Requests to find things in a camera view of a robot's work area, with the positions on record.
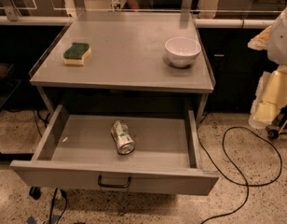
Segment white horizontal rail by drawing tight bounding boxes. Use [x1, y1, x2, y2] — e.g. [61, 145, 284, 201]
[0, 16, 274, 29]

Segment small wheeled cart base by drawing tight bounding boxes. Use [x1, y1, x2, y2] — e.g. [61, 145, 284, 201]
[266, 107, 287, 140]

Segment open grey top drawer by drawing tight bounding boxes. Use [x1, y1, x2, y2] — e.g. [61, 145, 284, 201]
[10, 105, 219, 195]

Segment black caster wheel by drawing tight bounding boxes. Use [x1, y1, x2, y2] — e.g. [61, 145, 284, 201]
[29, 187, 41, 200]

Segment black drawer handle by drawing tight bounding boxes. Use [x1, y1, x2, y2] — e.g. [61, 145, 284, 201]
[97, 175, 131, 189]

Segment green and yellow sponge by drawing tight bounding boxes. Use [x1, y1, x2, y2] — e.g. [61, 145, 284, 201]
[63, 42, 91, 66]

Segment white ceramic bowl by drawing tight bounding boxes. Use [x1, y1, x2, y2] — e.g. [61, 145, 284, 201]
[165, 37, 201, 67]

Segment black cables under cabinet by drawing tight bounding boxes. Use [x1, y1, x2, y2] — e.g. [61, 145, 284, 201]
[48, 188, 69, 224]

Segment black floor cable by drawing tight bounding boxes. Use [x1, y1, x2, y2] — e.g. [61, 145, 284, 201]
[197, 112, 283, 224]

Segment grey metal counter cabinet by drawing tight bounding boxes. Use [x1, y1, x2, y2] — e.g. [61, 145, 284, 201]
[31, 12, 214, 121]

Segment crushed silver 7up can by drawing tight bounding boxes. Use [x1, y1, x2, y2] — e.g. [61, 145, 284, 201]
[111, 120, 135, 155]

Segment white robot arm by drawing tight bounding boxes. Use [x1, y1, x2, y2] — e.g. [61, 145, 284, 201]
[248, 7, 287, 129]

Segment clear water bottle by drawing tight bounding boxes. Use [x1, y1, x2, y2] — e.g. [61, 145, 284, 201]
[111, 0, 121, 11]

